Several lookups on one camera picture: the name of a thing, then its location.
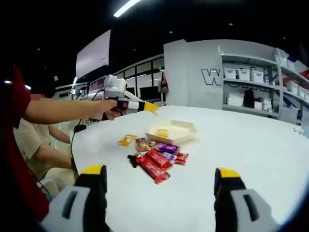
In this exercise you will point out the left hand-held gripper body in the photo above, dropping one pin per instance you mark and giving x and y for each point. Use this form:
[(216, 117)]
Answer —
[(116, 87)]

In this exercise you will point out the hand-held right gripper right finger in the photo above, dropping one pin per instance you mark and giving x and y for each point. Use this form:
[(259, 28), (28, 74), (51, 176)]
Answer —
[(236, 210)]

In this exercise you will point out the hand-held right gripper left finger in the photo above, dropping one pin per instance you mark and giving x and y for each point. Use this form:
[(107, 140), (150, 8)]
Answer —
[(79, 207)]

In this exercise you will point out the purple brown snack food packet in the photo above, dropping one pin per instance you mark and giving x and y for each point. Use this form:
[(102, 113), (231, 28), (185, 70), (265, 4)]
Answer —
[(140, 140)]

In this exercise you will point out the yellow snack food packet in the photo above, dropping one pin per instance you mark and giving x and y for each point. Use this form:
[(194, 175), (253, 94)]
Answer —
[(162, 133), (126, 141)]

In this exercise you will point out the large purple chocolate food packet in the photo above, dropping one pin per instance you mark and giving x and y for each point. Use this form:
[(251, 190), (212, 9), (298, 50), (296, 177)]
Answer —
[(167, 148)]

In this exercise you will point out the black snack food packet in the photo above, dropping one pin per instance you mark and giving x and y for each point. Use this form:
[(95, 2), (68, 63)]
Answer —
[(132, 160)]

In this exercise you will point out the beige food container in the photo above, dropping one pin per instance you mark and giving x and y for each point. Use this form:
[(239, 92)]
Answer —
[(178, 139)]

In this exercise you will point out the red chocolate bar food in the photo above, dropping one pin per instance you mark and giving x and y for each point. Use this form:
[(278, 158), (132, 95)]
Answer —
[(152, 169), (158, 158)]

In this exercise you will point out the small red snack food packet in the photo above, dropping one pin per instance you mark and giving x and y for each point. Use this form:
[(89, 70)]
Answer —
[(181, 158)]

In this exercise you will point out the person's left hand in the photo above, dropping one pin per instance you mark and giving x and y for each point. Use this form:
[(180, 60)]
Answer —
[(107, 110)]

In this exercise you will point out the black monitor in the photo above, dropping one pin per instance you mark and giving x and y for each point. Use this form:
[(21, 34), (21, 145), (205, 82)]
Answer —
[(149, 93)]

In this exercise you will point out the white hanging screen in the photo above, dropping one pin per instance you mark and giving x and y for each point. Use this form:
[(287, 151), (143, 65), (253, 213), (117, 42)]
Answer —
[(94, 55)]

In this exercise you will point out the red garment on stand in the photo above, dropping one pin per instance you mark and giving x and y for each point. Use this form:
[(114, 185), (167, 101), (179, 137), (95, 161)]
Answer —
[(164, 82)]

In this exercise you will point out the ceiling light strip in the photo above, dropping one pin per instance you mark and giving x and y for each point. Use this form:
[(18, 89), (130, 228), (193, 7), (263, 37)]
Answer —
[(125, 8)]

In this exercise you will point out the person's red shirt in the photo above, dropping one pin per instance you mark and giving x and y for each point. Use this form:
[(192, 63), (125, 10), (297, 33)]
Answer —
[(14, 145)]

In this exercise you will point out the stack of white boxes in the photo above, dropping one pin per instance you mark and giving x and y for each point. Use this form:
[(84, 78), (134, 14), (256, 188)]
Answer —
[(235, 100)]

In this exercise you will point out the black bag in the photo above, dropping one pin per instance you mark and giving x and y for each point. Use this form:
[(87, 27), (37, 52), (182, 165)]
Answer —
[(248, 99)]

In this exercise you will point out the row of white storage bins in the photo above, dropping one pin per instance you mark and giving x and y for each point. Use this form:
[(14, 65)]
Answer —
[(242, 74)]

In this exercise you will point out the grey shelving unit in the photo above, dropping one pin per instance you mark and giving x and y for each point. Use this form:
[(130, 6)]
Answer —
[(279, 96)]

